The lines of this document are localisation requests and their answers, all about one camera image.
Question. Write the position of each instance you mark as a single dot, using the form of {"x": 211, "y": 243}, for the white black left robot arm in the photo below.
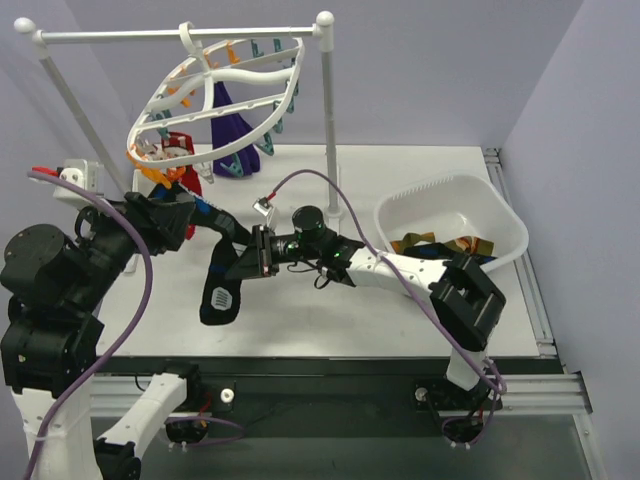
{"x": 49, "y": 352}

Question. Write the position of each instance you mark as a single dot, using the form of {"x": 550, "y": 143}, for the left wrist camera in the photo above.
{"x": 85, "y": 174}

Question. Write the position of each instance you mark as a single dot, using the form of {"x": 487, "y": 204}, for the purple sock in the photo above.
{"x": 227, "y": 129}

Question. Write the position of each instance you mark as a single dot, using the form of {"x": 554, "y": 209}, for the olive striped sock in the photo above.
{"x": 471, "y": 245}
{"x": 411, "y": 239}

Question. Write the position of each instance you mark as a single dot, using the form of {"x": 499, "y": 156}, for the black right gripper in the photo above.
{"x": 265, "y": 250}

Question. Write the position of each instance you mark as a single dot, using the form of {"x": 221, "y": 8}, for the white plastic basket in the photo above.
{"x": 452, "y": 205}

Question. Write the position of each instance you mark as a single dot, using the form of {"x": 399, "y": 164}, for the white clothespin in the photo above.
{"x": 204, "y": 170}

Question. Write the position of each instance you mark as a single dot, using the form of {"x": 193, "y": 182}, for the black blue patterned sock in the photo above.
{"x": 439, "y": 251}

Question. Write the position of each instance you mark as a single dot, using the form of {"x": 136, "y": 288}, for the white drying rack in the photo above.
{"x": 262, "y": 40}

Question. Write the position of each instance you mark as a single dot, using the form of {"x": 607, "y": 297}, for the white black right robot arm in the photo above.
{"x": 456, "y": 295}

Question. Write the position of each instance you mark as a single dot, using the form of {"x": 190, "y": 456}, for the white round sock hanger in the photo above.
{"x": 187, "y": 95}

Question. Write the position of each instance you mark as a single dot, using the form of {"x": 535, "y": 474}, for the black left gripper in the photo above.
{"x": 142, "y": 213}

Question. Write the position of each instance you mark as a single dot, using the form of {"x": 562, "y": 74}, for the orange clothespin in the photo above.
{"x": 158, "y": 176}

